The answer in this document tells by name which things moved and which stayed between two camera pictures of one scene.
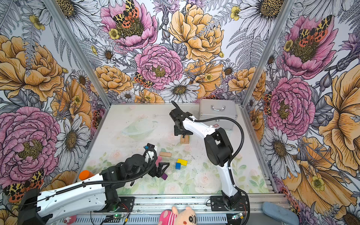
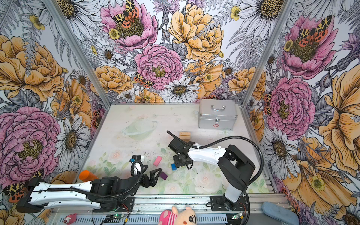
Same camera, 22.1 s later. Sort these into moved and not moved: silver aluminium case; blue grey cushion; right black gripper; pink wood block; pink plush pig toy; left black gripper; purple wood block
Moved: right black gripper; left black gripper
Not moved: blue grey cushion; purple wood block; silver aluminium case; pink wood block; pink plush pig toy
